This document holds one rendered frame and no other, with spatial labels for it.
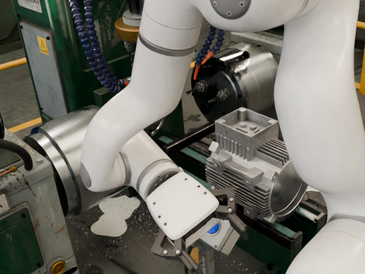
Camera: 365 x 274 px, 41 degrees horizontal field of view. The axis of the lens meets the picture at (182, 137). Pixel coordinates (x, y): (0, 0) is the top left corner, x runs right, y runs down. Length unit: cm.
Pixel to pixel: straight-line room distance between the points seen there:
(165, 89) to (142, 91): 4
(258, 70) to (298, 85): 96
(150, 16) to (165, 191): 29
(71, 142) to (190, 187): 46
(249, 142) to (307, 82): 57
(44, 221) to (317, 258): 71
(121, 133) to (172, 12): 21
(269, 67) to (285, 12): 105
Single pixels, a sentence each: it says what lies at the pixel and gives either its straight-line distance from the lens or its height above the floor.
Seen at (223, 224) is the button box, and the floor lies 108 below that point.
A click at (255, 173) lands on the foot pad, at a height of 108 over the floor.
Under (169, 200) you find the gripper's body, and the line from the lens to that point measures 81.
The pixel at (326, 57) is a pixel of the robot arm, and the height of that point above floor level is 150.
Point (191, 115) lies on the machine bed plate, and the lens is 198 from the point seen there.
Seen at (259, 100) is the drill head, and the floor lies 103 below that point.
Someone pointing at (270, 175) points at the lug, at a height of 108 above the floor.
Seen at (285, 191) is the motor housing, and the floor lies 96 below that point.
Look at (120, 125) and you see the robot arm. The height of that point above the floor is 135.
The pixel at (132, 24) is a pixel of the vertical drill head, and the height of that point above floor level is 134.
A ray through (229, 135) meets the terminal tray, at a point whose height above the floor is 112.
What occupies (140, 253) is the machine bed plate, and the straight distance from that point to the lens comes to 136.
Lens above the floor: 172
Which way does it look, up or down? 30 degrees down
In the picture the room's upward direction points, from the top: 5 degrees counter-clockwise
